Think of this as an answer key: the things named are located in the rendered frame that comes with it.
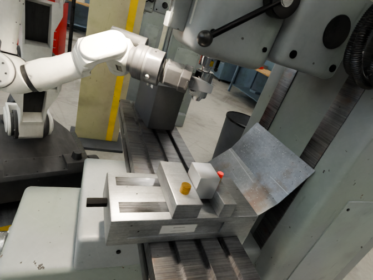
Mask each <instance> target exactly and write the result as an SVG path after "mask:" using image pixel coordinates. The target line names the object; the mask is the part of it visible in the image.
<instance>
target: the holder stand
mask: <svg viewBox="0 0 373 280"><path fill-rule="evenodd" d="M183 97H184V93H182V92H179V91H177V89H175V88H173V87H170V86H167V85H164V84H162V82H161V81H160V82H159V83H158V85H157V86H154V85H152V84H149V85H148V86H147V83H146V82H143V81H140V84H139V88H138V93H137V98H136V101H135V108H136V110H137V112H138V113H139V115H140V117H141V119H142V120H143V122H144V124H145V125H146V127H147V128H150V129H163V130H171V131H173V129H174V126H175V123H176V120H177V116H178V113H179V110H180V106H181V104H182V101H183Z"/></svg>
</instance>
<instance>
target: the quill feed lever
mask: <svg viewBox="0 0 373 280"><path fill-rule="evenodd" d="M300 1H301V0H263V6H262V7H260V8H258V9H256V10H254V11H252V12H250V13H248V14H246V15H244V16H242V17H240V18H238V19H236V20H234V21H232V22H230V23H228V24H226V25H224V26H222V27H220V28H218V29H216V30H214V31H212V32H210V31H208V30H202V31H200V32H199V33H198V35H197V42H198V44H199V45H200V46H201V47H208V46H210V45H211V43H212V41H213V38H215V37H217V36H219V35H221V34H223V33H225V32H227V31H229V30H231V29H233V28H235V27H237V26H239V25H241V24H243V23H245V22H247V21H249V20H251V19H253V18H255V17H257V16H259V15H261V14H263V13H266V14H267V15H268V16H269V17H271V18H277V19H286V18H288V17H290V16H291V15H292V14H293V13H294V12H295V11H296V9H297V8H298V6H299V4H300Z"/></svg>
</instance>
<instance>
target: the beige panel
mask: <svg viewBox="0 0 373 280"><path fill-rule="evenodd" d="M145 2H146V0H90V2H89V12H88V22H87V31H86V36H90V35H93V34H96V33H100V32H105V31H109V30H110V29H111V27H112V26H115V27H118V28H121V29H124V30H126V31H130V32H132V33H135V34H139V32H140V26H141V23H142V18H143V13H144V7H145ZM129 81H130V73H128V74H126V75H124V76H116V75H114V74H112V73H111V72H110V70H109V68H108V66H107V64H106V62H103V63H100V64H97V65H96V66H95V67H94V68H93V69H92V70H91V76H87V77H84V78H81V80H80V90H79V100H78V109H77V119H76V124H75V127H74V126H71V127H70V132H76V134H77V136H78V138H79V140H80V142H81V144H82V146H83V148H84V149H85V150H91V151H103V152H115V153H123V147H122V139H121V135H120V132H119V130H120V125H119V118H118V110H119V105H120V100H121V99H124V100H126V96H127V91H128V86H129Z"/></svg>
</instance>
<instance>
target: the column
mask: <svg viewBox="0 0 373 280"><path fill-rule="evenodd" d="M372 53H373V29H372V32H371V33H370V36H369V38H368V40H367V42H366V44H365V49H364V53H363V60H362V61H363V64H362V65H363V68H364V67H367V66H369V63H370V60H371V59H370V58H371V56H372ZM257 122H258V123H259V124H260V125H261V126H262V127H264V128H265V129H266V130H267V131H268V132H270V133H271V134H272V135H273V136H274V137H275V138H277V139H278V140H279V141H280V142H281V143H282V144H284V145H285V146H286V147H288V149H290V150H291V151H292V152H294V153H295V154H296V155H297V156H298V157H299V158H301V159H302V160H303V161H304V162H305V163H306V164H308V165H309V166H310V167H311V168H312V169H314V170H315V172H314V173H313V174H312V175H311V176H310V177H309V178H307V179H306V180H305V181H304V182H303V183H302V184H301V185H299V186H298V187H297V188H296V189H294V190H293V191H292V192H291V193H290V194H289V195H288V196H287V197H285V198H284V199H283V200H282V201H281V202H280V203H279V204H277V205H275V206H274V207H272V208H271V209H269V210H267V211H266V212H264V213H262V214H261V215H259V216H258V218H257V219H256V221H255V223H254V225H253V226H252V228H251V230H250V232H251V234H252V236H253V237H254V239H255V241H256V242H257V244H258V246H259V247H260V250H261V254H260V256H259V257H258V258H257V260H256V262H255V263H254V265H253V266H254V267H255V269H256V271H257V273H258V275H259V276H260V278H261V280H343V279H344V278H345V276H346V275H347V274H348V273H349V272H350V271H351V270H352V269H353V268H354V267H355V266H356V265H357V264H358V263H359V262H360V261H361V260H362V259H363V258H364V257H365V256H366V254H367V253H368V252H369V251H370V250H371V249H372V248H373V89H372V90H366V89H362V88H360V87H358V86H357V85H356V84H355V83H354V81H353V79H352V77H351V76H350V75H348V74H347V73H346V72H345V70H344V65H343V60H342V61H341V63H340V65H339V66H338V68H337V70H336V72H335V74H334V75H333V76H332V77H331V78H328V79H322V78H318V77H315V76H312V75H309V74H306V73H303V72H299V71H296V70H294V69H291V68H287V67H284V66H281V65H278V64H276V63H275V64H274V67H273V69H272V71H271V73H270V76H269V78H268V80H267V82H266V84H265V86H264V89H263V91H262V93H261V95H260V97H259V99H258V102H257V104H256V106H255V108H254V110H253V112H252V114H251V117H250V119H249V121H248V123H247V125H246V127H245V130H244V132H243V134H242V136H243V135H244V134H245V133H246V132H248V131H249V130H250V129H251V128H252V127H253V126H254V125H255V124H256V123H257Z"/></svg>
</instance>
